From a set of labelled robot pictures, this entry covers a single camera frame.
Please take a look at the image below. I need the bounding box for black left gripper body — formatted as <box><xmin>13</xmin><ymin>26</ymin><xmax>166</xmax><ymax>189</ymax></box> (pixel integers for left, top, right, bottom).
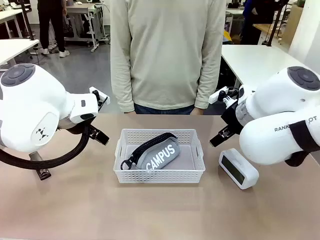
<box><xmin>57</xmin><ymin>121</ymin><xmax>89</xmax><ymax>136</ymax></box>

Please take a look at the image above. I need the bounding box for tall brown cardboard box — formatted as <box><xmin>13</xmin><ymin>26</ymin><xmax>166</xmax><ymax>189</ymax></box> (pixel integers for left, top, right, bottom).
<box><xmin>283</xmin><ymin>3</ymin><xmax>305</xmax><ymax>47</ymax></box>

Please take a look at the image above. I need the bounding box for background person in black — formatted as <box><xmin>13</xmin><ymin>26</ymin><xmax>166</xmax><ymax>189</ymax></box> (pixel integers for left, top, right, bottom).
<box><xmin>36</xmin><ymin>0</ymin><xmax>70</xmax><ymax>58</ymax></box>

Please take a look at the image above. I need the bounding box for person's left forearm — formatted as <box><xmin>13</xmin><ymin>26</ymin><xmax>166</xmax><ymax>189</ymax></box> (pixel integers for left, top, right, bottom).
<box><xmin>194</xmin><ymin>59</ymin><xmax>222</xmax><ymax>110</ymax></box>

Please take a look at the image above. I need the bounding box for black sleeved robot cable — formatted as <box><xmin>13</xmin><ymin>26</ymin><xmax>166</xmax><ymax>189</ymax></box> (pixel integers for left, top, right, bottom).
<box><xmin>0</xmin><ymin>122</ymin><xmax>91</xmax><ymax>172</ymax></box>

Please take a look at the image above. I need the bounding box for background person in dark clothes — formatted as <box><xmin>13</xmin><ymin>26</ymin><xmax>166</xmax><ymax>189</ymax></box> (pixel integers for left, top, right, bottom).
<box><xmin>239</xmin><ymin>0</ymin><xmax>276</xmax><ymax>46</ymax></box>

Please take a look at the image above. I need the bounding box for yellow and blue bag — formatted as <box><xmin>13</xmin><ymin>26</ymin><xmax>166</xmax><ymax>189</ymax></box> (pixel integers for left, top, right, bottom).
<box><xmin>222</xmin><ymin>29</ymin><xmax>233</xmax><ymax>45</ymax></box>

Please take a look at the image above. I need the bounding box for black metal stand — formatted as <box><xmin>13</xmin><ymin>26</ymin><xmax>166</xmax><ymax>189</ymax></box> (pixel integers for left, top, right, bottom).
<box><xmin>266</xmin><ymin>0</ymin><xmax>288</xmax><ymax>48</ymax></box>
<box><xmin>21</xmin><ymin>0</ymin><xmax>36</xmax><ymax>41</ymax></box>

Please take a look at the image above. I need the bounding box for person in beige sweater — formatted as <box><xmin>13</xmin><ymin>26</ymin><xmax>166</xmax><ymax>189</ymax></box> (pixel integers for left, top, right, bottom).
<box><xmin>109</xmin><ymin>0</ymin><xmax>227</xmax><ymax>116</ymax></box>

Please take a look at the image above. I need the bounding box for person's right forearm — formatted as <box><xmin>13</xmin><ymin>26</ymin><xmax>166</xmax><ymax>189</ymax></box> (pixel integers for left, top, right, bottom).
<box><xmin>110</xmin><ymin>59</ymin><xmax>135</xmax><ymax>113</ymax></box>

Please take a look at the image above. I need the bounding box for black strap on arm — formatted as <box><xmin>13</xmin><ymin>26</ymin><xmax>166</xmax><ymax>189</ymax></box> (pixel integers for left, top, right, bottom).
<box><xmin>284</xmin><ymin>119</ymin><xmax>320</xmax><ymax>168</ymax></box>

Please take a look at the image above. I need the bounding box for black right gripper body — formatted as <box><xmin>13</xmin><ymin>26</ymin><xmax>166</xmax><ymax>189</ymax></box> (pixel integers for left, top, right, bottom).
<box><xmin>220</xmin><ymin>102</ymin><xmax>245</xmax><ymax>136</ymax></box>

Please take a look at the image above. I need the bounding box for white desk with wheeled legs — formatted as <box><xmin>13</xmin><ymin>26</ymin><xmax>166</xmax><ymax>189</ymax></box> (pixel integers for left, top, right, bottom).
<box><xmin>64</xmin><ymin>2</ymin><xmax>111</xmax><ymax>53</ymax></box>

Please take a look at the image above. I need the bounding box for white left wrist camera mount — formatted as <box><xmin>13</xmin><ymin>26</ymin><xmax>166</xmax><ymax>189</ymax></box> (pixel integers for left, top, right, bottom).
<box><xmin>89</xmin><ymin>86</ymin><xmax>111</xmax><ymax>113</ymax></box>

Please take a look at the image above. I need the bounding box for black floor cable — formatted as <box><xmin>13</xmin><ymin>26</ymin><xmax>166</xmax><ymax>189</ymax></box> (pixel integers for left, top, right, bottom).
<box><xmin>31</xmin><ymin>46</ymin><xmax>43</xmax><ymax>65</ymax></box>

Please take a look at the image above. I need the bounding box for wooden workbench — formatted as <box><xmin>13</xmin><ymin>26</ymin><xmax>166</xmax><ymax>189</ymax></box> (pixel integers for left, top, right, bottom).
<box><xmin>252</xmin><ymin>22</ymin><xmax>293</xmax><ymax>46</ymax></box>

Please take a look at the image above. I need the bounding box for white digital alarm clock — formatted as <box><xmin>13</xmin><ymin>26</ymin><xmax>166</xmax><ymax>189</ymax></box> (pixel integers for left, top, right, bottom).
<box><xmin>218</xmin><ymin>147</ymin><xmax>260</xmax><ymax>191</ymax></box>

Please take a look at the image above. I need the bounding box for large white side table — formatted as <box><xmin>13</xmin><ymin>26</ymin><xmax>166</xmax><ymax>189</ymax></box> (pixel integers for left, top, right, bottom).
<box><xmin>221</xmin><ymin>44</ymin><xmax>311</xmax><ymax>87</ymax></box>

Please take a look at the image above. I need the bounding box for white desk with black frame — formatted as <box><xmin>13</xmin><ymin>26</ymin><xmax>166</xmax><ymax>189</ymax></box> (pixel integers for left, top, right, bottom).
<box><xmin>0</xmin><ymin>8</ymin><xmax>32</xmax><ymax>40</ymax></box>

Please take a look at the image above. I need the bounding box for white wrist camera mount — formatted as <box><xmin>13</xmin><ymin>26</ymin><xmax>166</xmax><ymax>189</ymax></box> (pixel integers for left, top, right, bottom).
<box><xmin>208</xmin><ymin>86</ymin><xmax>239</xmax><ymax>109</ymax></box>
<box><xmin>89</xmin><ymin>86</ymin><xmax>111</xmax><ymax>113</ymax></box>

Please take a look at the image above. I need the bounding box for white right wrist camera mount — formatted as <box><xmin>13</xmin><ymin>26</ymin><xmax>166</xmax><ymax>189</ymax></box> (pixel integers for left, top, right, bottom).
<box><xmin>208</xmin><ymin>86</ymin><xmax>239</xmax><ymax>109</ymax></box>

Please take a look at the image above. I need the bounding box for white table with slanted leg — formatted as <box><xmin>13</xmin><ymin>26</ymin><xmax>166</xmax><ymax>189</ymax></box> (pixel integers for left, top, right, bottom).
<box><xmin>0</xmin><ymin>38</ymin><xmax>41</xmax><ymax>67</ymax></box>

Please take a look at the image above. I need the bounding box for grey campus pencil pouch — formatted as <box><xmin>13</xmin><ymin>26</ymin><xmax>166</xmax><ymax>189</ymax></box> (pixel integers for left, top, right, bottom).
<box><xmin>120</xmin><ymin>132</ymin><xmax>181</xmax><ymax>172</ymax></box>

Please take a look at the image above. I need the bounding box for white perforated plastic basket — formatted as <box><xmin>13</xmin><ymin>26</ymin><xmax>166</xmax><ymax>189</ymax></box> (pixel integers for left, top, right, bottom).
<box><xmin>113</xmin><ymin>128</ymin><xmax>206</xmax><ymax>185</ymax></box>

